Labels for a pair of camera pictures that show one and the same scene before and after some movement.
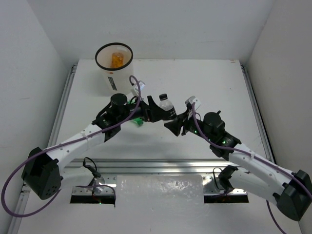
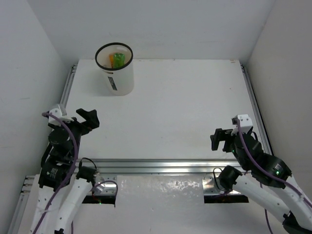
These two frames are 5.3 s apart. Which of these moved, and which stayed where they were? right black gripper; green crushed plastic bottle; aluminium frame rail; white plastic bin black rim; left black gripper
Moved: green crushed plastic bottle; left black gripper; right black gripper
Stayed: aluminium frame rail; white plastic bin black rim
